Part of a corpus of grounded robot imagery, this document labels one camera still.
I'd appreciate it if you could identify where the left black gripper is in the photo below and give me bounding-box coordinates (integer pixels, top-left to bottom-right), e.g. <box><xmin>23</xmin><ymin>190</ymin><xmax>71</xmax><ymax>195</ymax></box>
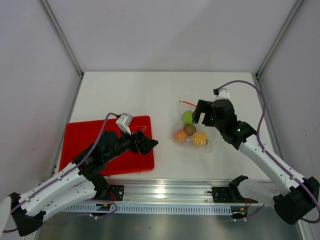
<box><xmin>103</xmin><ymin>125</ymin><xmax>158</xmax><ymax>163</ymax></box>

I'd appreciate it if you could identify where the green apple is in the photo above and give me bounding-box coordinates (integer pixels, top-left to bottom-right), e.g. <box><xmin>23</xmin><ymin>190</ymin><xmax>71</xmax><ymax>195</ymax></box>
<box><xmin>181</xmin><ymin>110</ymin><xmax>194</xmax><ymax>125</ymax></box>

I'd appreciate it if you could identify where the brown kiwi fruit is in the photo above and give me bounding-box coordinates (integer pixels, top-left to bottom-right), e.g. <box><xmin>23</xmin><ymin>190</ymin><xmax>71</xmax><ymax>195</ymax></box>
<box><xmin>183</xmin><ymin>124</ymin><xmax>197</xmax><ymax>136</ymax></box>

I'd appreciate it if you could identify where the clear zip bag orange zipper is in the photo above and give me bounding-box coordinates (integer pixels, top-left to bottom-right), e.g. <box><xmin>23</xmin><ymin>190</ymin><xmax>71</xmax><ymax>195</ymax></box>
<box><xmin>171</xmin><ymin>100</ymin><xmax>213</xmax><ymax>152</ymax></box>

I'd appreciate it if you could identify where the orange peach with leaf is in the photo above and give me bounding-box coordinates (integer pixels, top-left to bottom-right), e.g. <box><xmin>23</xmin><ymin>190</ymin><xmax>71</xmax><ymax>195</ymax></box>
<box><xmin>191</xmin><ymin>131</ymin><xmax>208</xmax><ymax>147</ymax></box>

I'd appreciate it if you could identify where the small orange peach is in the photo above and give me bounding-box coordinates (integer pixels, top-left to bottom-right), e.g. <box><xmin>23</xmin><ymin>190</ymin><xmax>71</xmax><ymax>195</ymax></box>
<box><xmin>173</xmin><ymin>129</ymin><xmax>188</xmax><ymax>143</ymax></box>

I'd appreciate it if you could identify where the red plastic tray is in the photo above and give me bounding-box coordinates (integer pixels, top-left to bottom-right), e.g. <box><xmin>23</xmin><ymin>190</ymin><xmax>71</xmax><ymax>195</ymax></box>
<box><xmin>58</xmin><ymin>115</ymin><xmax>155</xmax><ymax>177</ymax></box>

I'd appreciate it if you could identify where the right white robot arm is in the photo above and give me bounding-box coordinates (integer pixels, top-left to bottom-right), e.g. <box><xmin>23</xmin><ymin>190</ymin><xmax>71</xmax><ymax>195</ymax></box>
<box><xmin>192</xmin><ymin>98</ymin><xmax>320</xmax><ymax>225</ymax></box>

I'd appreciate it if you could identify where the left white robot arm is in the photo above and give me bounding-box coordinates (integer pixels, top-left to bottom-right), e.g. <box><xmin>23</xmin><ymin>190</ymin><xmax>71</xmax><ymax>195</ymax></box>
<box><xmin>10</xmin><ymin>130</ymin><xmax>159</xmax><ymax>237</ymax></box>

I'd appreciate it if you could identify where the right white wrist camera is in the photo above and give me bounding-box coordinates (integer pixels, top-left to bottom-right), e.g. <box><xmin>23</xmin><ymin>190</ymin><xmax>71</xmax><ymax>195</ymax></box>
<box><xmin>213</xmin><ymin>88</ymin><xmax>231</xmax><ymax>100</ymax></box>

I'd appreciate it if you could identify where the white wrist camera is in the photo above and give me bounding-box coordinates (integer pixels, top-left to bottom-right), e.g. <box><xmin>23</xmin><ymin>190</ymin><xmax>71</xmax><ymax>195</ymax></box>
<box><xmin>213</xmin><ymin>88</ymin><xmax>231</xmax><ymax>100</ymax></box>
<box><xmin>116</xmin><ymin>113</ymin><xmax>133</xmax><ymax>135</ymax></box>

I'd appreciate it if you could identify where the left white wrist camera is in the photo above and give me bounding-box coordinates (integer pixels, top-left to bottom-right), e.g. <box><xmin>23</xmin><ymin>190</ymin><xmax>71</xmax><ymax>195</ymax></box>
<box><xmin>116</xmin><ymin>113</ymin><xmax>133</xmax><ymax>135</ymax></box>

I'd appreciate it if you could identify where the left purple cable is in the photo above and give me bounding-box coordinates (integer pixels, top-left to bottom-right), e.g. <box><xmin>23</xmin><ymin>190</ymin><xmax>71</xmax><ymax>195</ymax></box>
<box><xmin>2</xmin><ymin>112</ymin><xmax>123</xmax><ymax>233</ymax></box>

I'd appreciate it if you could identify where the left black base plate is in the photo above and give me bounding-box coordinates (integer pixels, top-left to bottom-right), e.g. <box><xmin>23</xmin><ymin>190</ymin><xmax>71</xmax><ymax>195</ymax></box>
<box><xmin>104</xmin><ymin>184</ymin><xmax>125</xmax><ymax>202</ymax></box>

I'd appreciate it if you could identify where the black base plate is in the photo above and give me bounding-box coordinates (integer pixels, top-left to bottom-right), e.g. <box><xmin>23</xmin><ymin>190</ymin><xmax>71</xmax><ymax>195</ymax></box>
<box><xmin>207</xmin><ymin>186</ymin><xmax>258</xmax><ymax>204</ymax></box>
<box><xmin>104</xmin><ymin>184</ymin><xmax>125</xmax><ymax>202</ymax></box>

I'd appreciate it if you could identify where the right aluminium frame post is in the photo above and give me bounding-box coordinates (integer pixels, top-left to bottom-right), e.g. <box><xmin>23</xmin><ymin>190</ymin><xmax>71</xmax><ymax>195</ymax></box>
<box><xmin>254</xmin><ymin>0</ymin><xmax>308</xmax><ymax>78</ymax></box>

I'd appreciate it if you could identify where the aluminium frame post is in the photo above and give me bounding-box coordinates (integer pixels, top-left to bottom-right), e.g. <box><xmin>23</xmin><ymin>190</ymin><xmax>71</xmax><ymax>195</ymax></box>
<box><xmin>38</xmin><ymin>0</ymin><xmax>84</xmax><ymax>78</ymax></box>
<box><xmin>254</xmin><ymin>0</ymin><xmax>308</xmax><ymax>78</ymax></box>

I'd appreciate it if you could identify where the aluminium front rail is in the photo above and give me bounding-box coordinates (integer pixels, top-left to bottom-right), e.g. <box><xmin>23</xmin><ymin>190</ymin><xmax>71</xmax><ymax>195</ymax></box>
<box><xmin>33</xmin><ymin>179</ymin><xmax>307</xmax><ymax>206</ymax></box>

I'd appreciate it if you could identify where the white slotted cable duct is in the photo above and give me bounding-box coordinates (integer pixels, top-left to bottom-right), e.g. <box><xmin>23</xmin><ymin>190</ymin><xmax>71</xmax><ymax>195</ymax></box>
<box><xmin>64</xmin><ymin>202</ymin><xmax>233</xmax><ymax>216</ymax></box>

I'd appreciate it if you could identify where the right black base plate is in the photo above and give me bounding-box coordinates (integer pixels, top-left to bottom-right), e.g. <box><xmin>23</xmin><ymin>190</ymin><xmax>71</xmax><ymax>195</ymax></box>
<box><xmin>207</xmin><ymin>186</ymin><xmax>258</xmax><ymax>204</ymax></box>

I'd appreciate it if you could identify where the left aluminium frame post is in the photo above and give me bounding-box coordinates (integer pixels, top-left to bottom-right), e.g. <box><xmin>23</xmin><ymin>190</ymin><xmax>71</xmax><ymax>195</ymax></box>
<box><xmin>38</xmin><ymin>0</ymin><xmax>84</xmax><ymax>78</ymax></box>

